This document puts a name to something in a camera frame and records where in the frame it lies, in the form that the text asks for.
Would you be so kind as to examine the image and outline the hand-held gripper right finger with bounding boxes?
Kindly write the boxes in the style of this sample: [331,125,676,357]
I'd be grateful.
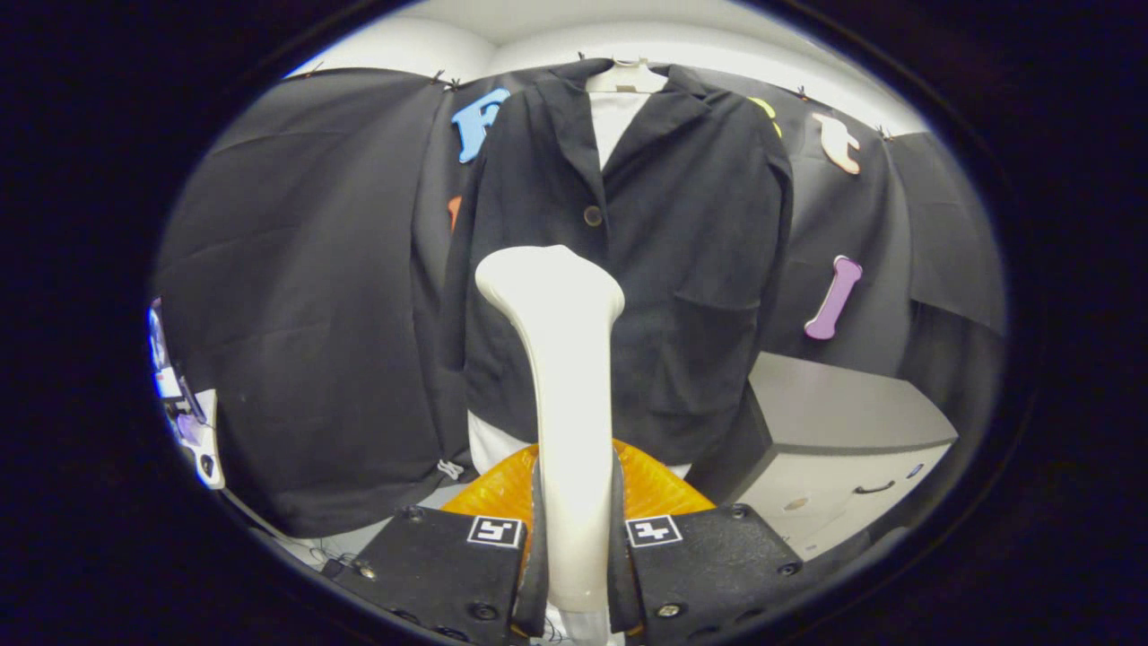
[610,440,813,643]

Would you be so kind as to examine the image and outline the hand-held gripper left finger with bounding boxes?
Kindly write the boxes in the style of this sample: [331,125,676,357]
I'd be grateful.
[330,440,550,642]

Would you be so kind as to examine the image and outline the white garment steamer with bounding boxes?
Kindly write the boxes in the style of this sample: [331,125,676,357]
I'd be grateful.
[474,244,626,646]

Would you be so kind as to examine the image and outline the black suit jacket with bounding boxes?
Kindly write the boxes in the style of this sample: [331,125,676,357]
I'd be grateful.
[444,58,795,467]

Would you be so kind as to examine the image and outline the white clothes hanger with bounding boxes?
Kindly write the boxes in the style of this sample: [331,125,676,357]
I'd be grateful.
[587,58,670,96]

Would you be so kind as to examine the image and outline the grey and beige cabinet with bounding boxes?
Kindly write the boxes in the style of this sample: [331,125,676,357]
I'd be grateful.
[686,352,959,562]

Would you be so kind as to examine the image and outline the white plastic device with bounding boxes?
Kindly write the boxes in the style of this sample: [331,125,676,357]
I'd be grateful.
[169,388,226,491]

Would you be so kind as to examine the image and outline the black backdrop cloth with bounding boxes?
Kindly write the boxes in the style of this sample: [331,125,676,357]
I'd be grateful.
[152,61,1007,539]

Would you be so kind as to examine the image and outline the lit monitor screen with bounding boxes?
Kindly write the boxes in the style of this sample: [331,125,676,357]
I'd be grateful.
[148,301,186,401]

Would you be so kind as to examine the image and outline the thin black floor cables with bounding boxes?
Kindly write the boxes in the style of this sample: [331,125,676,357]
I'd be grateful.
[300,537,364,577]

